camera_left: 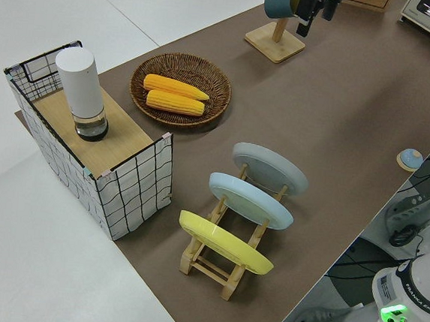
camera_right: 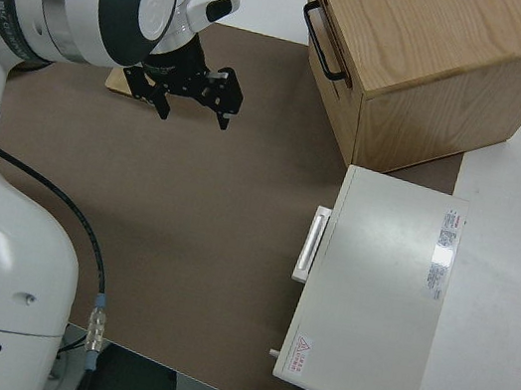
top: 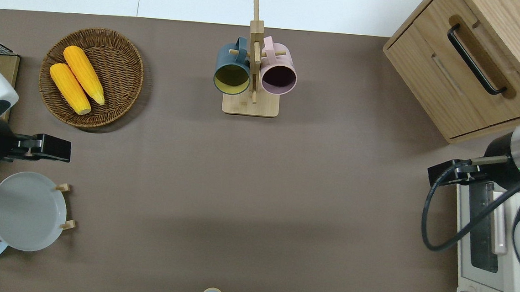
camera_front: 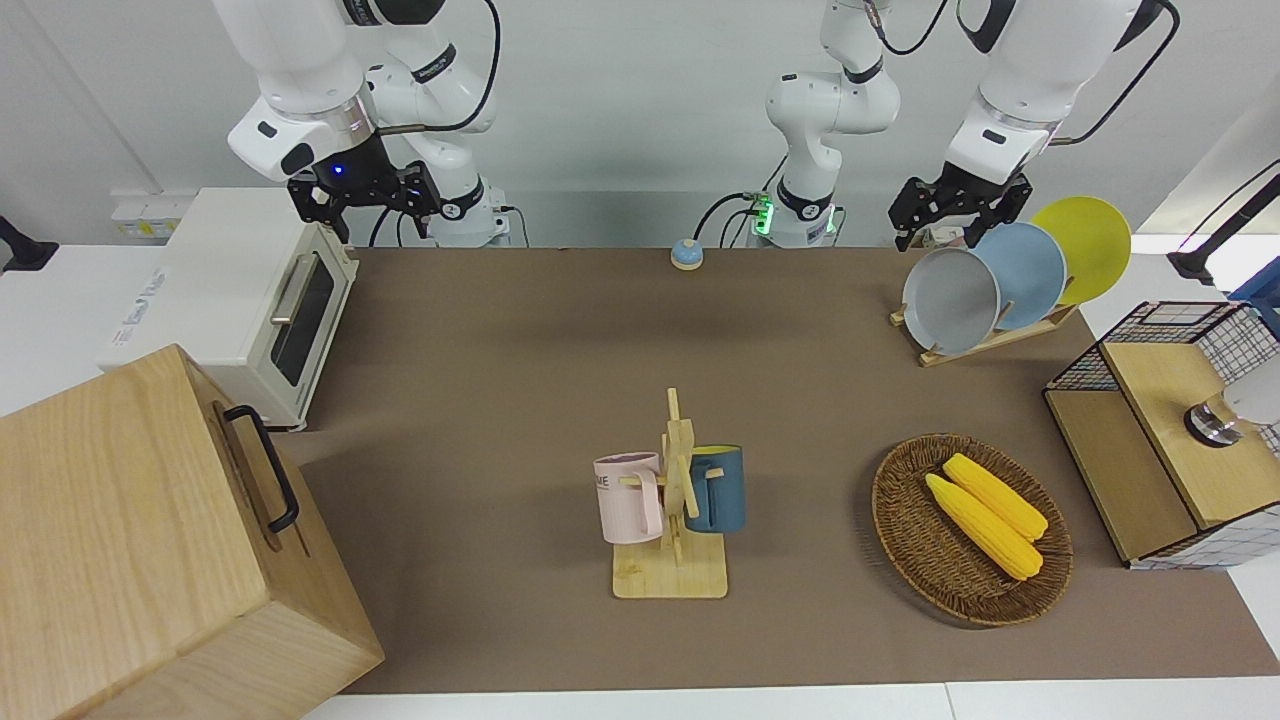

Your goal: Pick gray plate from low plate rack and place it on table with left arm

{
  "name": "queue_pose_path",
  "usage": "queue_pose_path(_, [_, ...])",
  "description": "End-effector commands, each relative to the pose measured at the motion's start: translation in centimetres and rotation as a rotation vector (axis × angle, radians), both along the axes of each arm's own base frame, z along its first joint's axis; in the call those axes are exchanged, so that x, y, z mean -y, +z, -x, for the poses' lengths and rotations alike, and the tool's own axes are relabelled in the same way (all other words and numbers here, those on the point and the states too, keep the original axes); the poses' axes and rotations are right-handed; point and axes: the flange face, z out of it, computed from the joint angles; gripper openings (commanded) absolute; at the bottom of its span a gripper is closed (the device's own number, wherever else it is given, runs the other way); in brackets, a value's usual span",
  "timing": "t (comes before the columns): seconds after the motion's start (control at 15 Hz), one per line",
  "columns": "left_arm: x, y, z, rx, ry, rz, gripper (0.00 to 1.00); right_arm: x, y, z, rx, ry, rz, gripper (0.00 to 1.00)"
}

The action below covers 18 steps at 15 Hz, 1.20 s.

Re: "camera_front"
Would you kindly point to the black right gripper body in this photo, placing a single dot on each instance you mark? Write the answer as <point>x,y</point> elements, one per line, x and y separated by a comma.
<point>355,175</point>

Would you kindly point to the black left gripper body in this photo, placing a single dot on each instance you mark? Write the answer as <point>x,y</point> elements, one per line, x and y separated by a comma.
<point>970,192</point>

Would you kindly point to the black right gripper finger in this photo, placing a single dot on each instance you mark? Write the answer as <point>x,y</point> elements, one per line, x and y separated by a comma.
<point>422,190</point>
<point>318,205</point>

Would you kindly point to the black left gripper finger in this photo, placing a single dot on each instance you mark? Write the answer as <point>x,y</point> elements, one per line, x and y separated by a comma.
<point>1012,205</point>
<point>912,205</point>

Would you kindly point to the gray plate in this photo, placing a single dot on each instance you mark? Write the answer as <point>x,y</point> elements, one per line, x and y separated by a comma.
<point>950,300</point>

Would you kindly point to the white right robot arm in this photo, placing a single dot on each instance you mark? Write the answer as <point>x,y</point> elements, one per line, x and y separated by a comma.
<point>300,60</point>

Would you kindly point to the light blue plate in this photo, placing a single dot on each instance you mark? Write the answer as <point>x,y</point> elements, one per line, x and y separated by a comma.
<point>1032,270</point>

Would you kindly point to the yellow plate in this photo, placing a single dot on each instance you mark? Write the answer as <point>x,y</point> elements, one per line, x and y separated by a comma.
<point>1095,240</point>

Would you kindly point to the low wooden plate rack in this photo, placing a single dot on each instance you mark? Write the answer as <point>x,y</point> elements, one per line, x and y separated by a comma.
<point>960,352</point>

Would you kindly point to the white toaster oven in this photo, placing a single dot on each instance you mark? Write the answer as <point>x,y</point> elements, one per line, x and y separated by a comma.
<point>220,290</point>

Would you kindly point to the brown table mat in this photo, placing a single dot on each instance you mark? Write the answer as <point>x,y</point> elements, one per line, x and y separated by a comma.
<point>480,400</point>

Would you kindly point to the blue call bell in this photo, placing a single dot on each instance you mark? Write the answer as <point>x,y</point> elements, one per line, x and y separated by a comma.
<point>687,253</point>

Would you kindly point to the wooden shelf board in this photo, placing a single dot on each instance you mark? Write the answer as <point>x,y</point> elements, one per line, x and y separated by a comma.
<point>1150,400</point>

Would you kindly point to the yellow corn cob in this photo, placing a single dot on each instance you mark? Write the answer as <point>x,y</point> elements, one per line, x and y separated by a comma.
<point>980,530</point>
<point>1005,500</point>

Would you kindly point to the white cylinder grinder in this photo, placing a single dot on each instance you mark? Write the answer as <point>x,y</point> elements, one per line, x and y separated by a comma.
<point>1255,395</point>

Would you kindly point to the dark blue mug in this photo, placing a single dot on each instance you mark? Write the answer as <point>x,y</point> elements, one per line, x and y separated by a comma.
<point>722,495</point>

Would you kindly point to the brown wicker basket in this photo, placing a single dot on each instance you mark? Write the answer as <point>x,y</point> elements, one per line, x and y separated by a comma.
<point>920,560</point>

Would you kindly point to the pink mug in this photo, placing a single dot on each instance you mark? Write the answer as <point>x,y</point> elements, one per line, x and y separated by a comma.
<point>625,500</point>

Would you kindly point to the large wooden box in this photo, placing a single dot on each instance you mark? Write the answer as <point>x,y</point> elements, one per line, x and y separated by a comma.
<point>130,530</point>

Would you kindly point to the wooden mug tree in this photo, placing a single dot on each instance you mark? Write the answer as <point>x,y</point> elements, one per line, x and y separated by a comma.
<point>670,575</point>

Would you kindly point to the white wall socket strip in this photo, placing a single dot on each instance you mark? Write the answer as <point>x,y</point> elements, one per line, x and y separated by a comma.
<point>150,215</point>

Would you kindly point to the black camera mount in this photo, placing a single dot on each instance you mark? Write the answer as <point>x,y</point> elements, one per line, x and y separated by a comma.
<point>22,250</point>
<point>1215,245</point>

